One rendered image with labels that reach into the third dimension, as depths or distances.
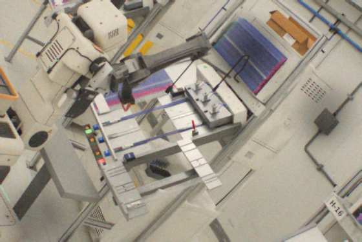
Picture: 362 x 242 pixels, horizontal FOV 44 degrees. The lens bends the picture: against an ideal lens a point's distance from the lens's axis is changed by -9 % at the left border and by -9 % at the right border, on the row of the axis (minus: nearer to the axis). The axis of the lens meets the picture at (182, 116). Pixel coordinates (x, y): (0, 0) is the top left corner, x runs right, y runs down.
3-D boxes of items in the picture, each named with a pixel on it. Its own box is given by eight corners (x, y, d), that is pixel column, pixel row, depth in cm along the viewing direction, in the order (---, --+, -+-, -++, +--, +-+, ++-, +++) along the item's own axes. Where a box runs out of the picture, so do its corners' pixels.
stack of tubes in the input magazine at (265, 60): (253, 94, 258) (285, 57, 251) (212, 46, 293) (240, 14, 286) (266, 102, 266) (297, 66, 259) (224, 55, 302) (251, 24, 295)
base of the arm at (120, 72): (101, 59, 188) (116, 78, 183) (117, 53, 192) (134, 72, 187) (99, 75, 194) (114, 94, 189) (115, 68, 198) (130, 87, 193)
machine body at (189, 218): (90, 255, 283) (149, 191, 267) (63, 178, 332) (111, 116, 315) (162, 268, 326) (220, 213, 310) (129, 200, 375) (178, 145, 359)
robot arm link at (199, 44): (211, 26, 211) (220, 46, 211) (198, 35, 224) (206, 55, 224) (122, 57, 192) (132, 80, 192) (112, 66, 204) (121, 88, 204)
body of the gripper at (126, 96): (129, 92, 253) (130, 80, 248) (135, 103, 246) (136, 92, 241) (117, 94, 251) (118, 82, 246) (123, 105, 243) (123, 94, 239)
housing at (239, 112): (233, 133, 268) (234, 113, 259) (196, 83, 302) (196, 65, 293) (245, 129, 270) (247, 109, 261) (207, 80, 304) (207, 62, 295)
